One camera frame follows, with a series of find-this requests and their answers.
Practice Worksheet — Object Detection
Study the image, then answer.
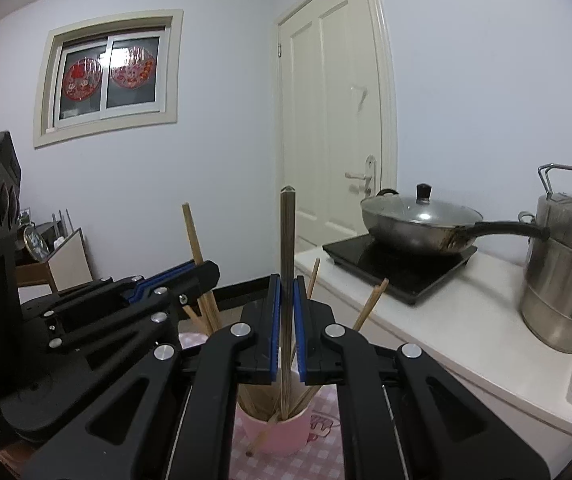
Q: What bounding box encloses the steel wok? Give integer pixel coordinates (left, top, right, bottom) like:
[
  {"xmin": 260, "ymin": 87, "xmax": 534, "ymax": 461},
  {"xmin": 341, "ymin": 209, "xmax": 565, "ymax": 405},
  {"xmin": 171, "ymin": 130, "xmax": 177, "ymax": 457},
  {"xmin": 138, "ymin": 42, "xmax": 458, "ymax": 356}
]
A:
[{"xmin": 360, "ymin": 195, "xmax": 551, "ymax": 257}]

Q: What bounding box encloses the dark wooden chopstick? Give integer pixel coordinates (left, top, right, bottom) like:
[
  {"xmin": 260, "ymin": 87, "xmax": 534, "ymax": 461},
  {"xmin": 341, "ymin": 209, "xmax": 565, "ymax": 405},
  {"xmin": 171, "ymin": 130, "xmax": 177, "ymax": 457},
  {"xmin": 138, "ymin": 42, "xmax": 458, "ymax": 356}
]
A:
[{"xmin": 279, "ymin": 186, "xmax": 297, "ymax": 418}]

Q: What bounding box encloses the door handle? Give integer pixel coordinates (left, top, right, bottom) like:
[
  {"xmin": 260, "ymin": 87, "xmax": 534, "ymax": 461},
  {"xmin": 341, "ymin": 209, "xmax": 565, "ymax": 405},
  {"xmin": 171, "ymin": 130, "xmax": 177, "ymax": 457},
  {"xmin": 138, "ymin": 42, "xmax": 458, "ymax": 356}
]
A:
[{"xmin": 344, "ymin": 155, "xmax": 378, "ymax": 197}]

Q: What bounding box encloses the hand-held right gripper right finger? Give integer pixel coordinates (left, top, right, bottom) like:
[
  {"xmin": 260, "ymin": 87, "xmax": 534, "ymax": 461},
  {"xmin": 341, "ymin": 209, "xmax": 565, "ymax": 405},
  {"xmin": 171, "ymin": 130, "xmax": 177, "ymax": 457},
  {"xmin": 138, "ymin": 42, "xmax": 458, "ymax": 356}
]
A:
[{"xmin": 293, "ymin": 275, "xmax": 551, "ymax": 480}]

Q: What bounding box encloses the group of wooden chopsticks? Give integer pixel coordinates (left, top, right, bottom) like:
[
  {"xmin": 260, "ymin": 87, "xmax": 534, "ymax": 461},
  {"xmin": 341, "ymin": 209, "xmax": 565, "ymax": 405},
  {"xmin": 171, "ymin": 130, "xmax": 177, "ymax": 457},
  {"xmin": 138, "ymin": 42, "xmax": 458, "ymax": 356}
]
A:
[{"xmin": 182, "ymin": 257, "xmax": 391, "ymax": 457}]

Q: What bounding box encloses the beige board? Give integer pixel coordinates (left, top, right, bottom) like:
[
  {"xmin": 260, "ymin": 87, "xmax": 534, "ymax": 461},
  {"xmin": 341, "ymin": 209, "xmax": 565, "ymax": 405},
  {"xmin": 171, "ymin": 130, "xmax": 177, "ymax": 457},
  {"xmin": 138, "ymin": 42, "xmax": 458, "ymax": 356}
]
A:
[{"xmin": 47, "ymin": 227, "xmax": 94, "ymax": 291}]

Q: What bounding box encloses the black chair back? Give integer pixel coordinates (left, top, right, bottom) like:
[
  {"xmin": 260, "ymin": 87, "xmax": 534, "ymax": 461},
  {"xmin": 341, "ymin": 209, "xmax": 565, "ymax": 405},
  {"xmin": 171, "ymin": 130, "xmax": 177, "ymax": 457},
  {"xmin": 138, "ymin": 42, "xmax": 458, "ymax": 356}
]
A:
[{"xmin": 214, "ymin": 280, "xmax": 273, "ymax": 313}]

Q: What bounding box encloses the pink cup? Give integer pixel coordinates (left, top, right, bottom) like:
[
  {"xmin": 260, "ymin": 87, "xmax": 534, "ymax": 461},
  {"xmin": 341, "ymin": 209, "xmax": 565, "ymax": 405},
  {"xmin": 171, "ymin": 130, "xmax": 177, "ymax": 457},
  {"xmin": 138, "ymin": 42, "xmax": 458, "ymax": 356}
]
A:
[{"xmin": 235, "ymin": 382, "xmax": 313, "ymax": 458}]

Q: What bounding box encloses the red round window decal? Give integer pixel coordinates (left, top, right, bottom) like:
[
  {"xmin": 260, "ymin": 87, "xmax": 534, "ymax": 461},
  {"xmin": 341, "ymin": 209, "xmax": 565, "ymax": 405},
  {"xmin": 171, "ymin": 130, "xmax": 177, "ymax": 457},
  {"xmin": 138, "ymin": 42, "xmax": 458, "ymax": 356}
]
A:
[
  {"xmin": 62, "ymin": 57, "xmax": 103, "ymax": 102},
  {"xmin": 110, "ymin": 46, "xmax": 157, "ymax": 88}
]

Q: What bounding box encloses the cream framed window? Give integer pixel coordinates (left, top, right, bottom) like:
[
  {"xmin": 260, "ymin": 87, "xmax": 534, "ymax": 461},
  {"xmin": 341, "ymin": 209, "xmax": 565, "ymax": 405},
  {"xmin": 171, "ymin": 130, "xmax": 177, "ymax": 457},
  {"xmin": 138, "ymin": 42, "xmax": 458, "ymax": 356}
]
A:
[{"xmin": 33, "ymin": 9, "xmax": 184, "ymax": 149}]

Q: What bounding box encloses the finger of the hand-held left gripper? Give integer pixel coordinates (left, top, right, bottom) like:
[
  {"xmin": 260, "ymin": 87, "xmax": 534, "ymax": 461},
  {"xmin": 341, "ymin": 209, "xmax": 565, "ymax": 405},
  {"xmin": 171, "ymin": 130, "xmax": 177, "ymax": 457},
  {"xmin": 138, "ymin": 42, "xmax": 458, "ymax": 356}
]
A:
[
  {"xmin": 21, "ymin": 260, "xmax": 221, "ymax": 319},
  {"xmin": 46, "ymin": 285, "xmax": 203, "ymax": 354}
]

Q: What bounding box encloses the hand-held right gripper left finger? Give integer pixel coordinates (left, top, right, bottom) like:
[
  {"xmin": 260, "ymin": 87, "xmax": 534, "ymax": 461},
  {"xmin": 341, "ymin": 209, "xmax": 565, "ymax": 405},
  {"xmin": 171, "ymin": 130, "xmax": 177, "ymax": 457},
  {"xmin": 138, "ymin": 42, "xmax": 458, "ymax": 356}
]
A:
[{"xmin": 23, "ymin": 274, "xmax": 282, "ymax": 480}]

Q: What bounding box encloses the cream panel door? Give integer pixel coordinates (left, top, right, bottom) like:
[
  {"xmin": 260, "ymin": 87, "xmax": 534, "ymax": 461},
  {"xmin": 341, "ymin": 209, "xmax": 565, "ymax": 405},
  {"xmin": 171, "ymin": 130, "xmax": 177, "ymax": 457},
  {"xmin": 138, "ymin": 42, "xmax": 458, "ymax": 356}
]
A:
[{"xmin": 272, "ymin": 0, "xmax": 399, "ymax": 256}]

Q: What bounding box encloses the light wooden chopstick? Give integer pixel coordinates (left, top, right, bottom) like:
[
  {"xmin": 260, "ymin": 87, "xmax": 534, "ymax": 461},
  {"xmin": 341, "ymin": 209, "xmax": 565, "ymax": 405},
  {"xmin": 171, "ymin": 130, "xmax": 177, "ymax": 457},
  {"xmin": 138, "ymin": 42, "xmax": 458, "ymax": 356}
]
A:
[{"xmin": 182, "ymin": 203, "xmax": 221, "ymax": 335}]

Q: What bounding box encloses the black induction cooker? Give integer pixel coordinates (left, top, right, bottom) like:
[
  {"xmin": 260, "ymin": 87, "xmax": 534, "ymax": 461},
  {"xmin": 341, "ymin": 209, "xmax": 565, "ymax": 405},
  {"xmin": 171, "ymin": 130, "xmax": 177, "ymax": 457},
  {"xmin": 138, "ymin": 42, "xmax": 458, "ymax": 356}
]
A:
[{"xmin": 322, "ymin": 232, "xmax": 479, "ymax": 307}]

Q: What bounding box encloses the steel steamer pot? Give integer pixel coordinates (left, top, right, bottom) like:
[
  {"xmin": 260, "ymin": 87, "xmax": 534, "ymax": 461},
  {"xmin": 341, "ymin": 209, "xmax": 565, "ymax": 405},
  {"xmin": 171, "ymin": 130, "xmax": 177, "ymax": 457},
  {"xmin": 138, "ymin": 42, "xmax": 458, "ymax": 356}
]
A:
[{"xmin": 518, "ymin": 163, "xmax": 572, "ymax": 354}]

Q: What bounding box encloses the wooden desk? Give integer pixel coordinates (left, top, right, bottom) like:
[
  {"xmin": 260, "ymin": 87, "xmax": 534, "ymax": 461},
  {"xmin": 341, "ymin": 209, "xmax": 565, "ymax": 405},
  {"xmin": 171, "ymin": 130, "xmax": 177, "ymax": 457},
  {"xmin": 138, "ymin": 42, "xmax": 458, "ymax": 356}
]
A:
[{"xmin": 15, "ymin": 260, "xmax": 59, "ymax": 293}]

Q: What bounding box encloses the round decorated clock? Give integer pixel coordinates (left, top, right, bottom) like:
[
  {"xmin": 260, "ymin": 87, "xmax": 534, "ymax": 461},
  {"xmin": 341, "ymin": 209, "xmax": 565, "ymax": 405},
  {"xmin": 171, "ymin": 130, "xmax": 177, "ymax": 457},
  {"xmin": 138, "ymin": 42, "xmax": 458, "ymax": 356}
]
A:
[{"xmin": 20, "ymin": 225, "xmax": 51, "ymax": 263}]

